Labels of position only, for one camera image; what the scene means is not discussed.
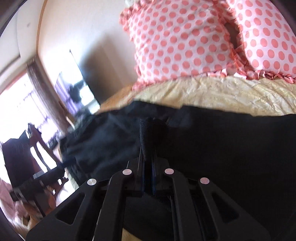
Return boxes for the black pants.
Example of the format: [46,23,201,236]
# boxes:
[60,101,295,240]

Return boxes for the wooden chair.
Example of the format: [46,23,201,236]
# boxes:
[2,123,68,217]

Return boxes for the yellow patterned bed cover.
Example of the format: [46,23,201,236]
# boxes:
[98,76,295,116]

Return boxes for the pink polka dot pillow left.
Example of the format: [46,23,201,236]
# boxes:
[119,1,238,90]

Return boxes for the pink polka dot pillow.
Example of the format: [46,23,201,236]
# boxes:
[227,1,295,84]
[119,1,238,90]

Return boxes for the pink polka dot pillow right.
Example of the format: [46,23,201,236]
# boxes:
[227,1,295,84]

